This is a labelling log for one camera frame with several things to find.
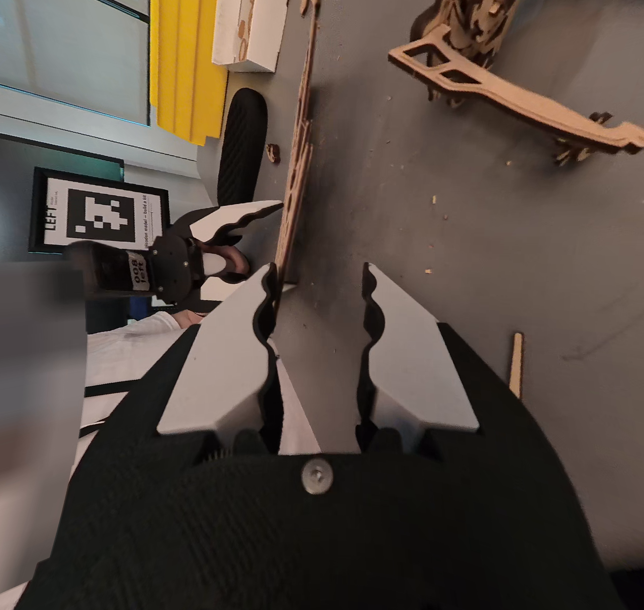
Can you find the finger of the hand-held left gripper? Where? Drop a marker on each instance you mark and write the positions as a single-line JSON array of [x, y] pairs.
[[236, 213], [214, 296]]

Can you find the black framed marker sign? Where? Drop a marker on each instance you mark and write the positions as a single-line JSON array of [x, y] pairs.
[[100, 213]]

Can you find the large plywood parts sheet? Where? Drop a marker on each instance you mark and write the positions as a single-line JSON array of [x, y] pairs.
[[297, 167]]

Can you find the white cardboard tray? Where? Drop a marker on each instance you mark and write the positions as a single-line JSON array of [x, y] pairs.
[[261, 27]]

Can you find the person's left hand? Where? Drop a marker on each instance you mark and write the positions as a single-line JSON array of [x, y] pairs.
[[236, 260]]

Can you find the pile of tan rubber bands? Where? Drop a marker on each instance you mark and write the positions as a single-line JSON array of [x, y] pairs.
[[242, 32]]

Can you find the large glass window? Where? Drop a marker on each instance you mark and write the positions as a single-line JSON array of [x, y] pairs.
[[75, 42]]

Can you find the tall stack of yellow bins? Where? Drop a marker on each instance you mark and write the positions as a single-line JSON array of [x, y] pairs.
[[186, 67]]

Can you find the black mesh oval pad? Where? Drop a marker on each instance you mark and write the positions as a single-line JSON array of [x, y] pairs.
[[241, 142]]

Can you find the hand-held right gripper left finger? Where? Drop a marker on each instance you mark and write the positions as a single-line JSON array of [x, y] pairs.
[[216, 368]]

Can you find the small dark wooden piece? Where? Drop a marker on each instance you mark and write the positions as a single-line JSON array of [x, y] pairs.
[[272, 152]]

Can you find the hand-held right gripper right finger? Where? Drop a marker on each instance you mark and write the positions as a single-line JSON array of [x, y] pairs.
[[422, 368]]

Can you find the short wooden stick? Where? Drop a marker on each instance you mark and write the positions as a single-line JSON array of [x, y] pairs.
[[516, 368]]

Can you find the partly built wooden model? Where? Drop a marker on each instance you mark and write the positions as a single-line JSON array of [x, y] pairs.
[[503, 93]]

